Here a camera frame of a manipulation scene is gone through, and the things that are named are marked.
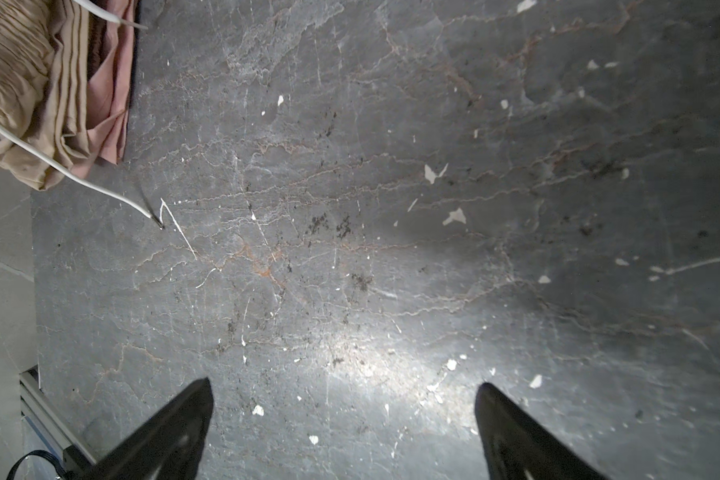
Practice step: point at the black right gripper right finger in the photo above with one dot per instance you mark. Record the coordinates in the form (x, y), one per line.
(515, 446)

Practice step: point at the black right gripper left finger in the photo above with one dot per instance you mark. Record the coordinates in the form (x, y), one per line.
(169, 445)

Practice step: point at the beige shorts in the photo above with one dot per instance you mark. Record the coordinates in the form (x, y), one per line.
(43, 89)

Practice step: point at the pink drawstring shorts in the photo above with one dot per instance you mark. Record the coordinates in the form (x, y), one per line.
(111, 49)

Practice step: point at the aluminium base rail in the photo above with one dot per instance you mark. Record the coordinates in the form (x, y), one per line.
(44, 428)

